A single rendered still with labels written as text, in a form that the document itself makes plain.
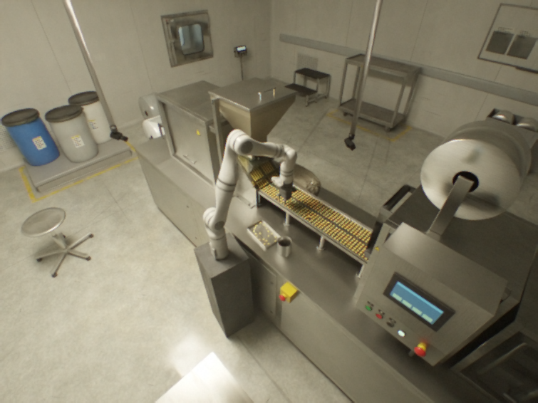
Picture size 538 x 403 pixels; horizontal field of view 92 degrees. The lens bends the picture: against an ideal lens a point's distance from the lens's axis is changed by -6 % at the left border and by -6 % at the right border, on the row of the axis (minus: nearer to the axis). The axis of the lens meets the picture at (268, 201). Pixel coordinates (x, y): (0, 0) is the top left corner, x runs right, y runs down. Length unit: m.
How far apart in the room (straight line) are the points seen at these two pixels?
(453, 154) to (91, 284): 2.72
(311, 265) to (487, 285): 0.86
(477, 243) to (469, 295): 0.29
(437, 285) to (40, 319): 2.74
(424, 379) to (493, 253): 0.60
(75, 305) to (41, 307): 0.29
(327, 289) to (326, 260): 0.18
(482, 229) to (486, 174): 0.31
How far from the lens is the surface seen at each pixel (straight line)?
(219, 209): 1.33
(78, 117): 4.04
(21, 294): 3.18
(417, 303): 1.04
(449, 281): 0.96
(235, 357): 2.20
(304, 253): 1.62
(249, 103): 1.48
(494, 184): 1.03
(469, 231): 1.23
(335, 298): 1.49
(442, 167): 1.05
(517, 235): 1.34
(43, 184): 4.18
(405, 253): 0.96
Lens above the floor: 2.08
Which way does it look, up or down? 42 degrees down
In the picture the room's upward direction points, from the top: straight up
